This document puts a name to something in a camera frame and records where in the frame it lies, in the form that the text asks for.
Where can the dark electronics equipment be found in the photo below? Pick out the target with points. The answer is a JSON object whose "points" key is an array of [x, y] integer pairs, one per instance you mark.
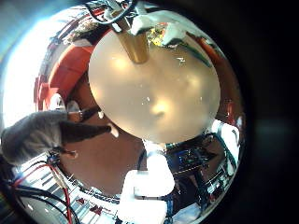
{"points": [[190, 158]]}

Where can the person in white shirt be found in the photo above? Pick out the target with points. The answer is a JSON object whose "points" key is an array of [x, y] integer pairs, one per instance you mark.
{"points": [[229, 140]]}

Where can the flower bouquet with green stem wrap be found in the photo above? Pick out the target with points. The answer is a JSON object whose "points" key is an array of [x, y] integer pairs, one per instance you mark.
{"points": [[199, 56]]}

